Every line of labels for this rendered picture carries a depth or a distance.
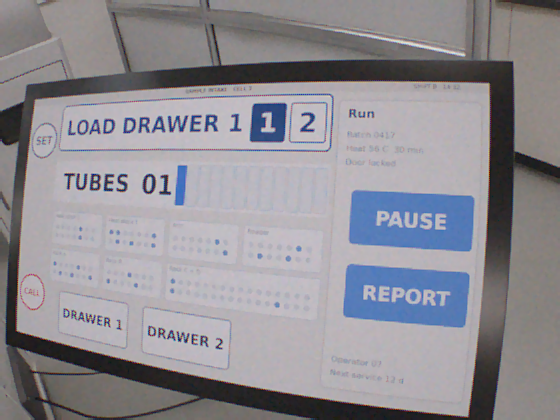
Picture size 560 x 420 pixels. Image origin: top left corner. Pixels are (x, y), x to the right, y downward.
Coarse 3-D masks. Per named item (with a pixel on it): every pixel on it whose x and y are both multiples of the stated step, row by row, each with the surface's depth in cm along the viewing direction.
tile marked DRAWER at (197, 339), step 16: (144, 320) 43; (160, 320) 42; (176, 320) 42; (192, 320) 41; (208, 320) 41; (224, 320) 40; (144, 336) 43; (160, 336) 42; (176, 336) 42; (192, 336) 41; (208, 336) 41; (224, 336) 40; (144, 352) 43; (160, 352) 42; (176, 352) 42; (192, 352) 41; (208, 352) 41; (224, 352) 40; (224, 368) 40
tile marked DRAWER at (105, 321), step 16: (64, 304) 46; (80, 304) 45; (96, 304) 45; (112, 304) 44; (128, 304) 43; (64, 320) 46; (80, 320) 45; (96, 320) 45; (112, 320) 44; (128, 320) 43; (80, 336) 45; (96, 336) 44; (112, 336) 44
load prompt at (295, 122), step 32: (224, 96) 42; (256, 96) 41; (288, 96) 40; (320, 96) 39; (64, 128) 47; (96, 128) 46; (128, 128) 45; (160, 128) 44; (192, 128) 42; (224, 128) 42; (256, 128) 41; (288, 128) 40; (320, 128) 39
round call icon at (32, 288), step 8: (24, 272) 48; (32, 272) 48; (24, 280) 48; (32, 280) 48; (40, 280) 47; (24, 288) 48; (32, 288) 48; (40, 288) 47; (24, 296) 48; (32, 296) 48; (40, 296) 47; (24, 304) 48; (32, 304) 47; (40, 304) 47; (40, 312) 47
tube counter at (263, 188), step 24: (144, 168) 44; (168, 168) 43; (192, 168) 42; (216, 168) 41; (240, 168) 41; (264, 168) 40; (288, 168) 39; (312, 168) 39; (144, 192) 44; (168, 192) 43; (192, 192) 42; (216, 192) 41; (240, 192) 41; (264, 192) 40; (288, 192) 39; (312, 192) 39; (312, 216) 39
